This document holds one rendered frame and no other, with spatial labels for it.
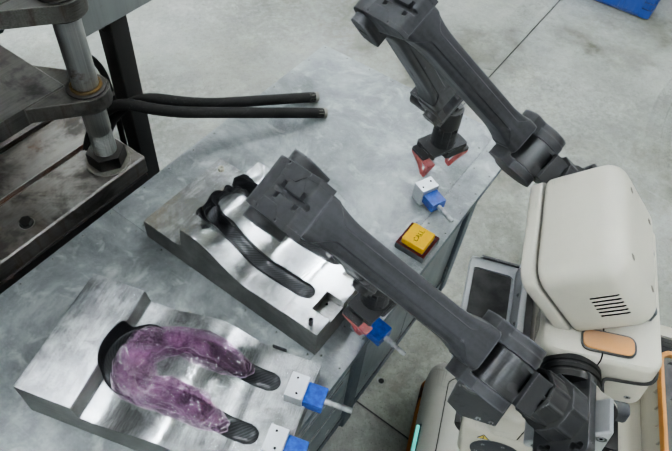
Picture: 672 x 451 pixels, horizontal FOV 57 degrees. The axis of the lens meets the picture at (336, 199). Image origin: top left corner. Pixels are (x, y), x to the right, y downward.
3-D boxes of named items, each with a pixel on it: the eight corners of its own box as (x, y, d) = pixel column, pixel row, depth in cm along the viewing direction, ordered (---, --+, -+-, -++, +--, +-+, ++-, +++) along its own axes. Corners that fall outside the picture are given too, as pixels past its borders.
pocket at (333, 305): (343, 311, 133) (344, 302, 130) (328, 329, 130) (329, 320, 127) (325, 300, 135) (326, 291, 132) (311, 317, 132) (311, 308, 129)
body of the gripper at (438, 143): (415, 144, 147) (420, 121, 141) (449, 131, 150) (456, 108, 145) (431, 162, 143) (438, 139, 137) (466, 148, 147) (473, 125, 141)
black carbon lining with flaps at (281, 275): (348, 260, 140) (352, 235, 132) (304, 310, 131) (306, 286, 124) (231, 186, 151) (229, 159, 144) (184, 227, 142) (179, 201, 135)
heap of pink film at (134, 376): (260, 359, 124) (259, 340, 118) (221, 444, 113) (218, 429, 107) (143, 318, 128) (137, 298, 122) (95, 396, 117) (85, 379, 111)
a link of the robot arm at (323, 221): (252, 224, 69) (308, 153, 69) (235, 206, 82) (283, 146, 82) (514, 423, 83) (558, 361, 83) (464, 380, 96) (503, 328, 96)
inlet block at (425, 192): (457, 224, 157) (462, 211, 153) (441, 232, 156) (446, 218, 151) (426, 189, 164) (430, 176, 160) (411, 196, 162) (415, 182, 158)
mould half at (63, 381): (319, 375, 129) (322, 351, 121) (271, 503, 113) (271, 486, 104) (105, 300, 137) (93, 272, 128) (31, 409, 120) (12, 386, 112)
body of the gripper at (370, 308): (345, 308, 126) (349, 289, 121) (378, 277, 131) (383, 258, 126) (369, 328, 124) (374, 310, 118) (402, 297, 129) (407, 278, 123)
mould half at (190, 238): (381, 274, 146) (389, 240, 136) (314, 355, 132) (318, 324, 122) (222, 173, 163) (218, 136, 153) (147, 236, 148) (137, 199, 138)
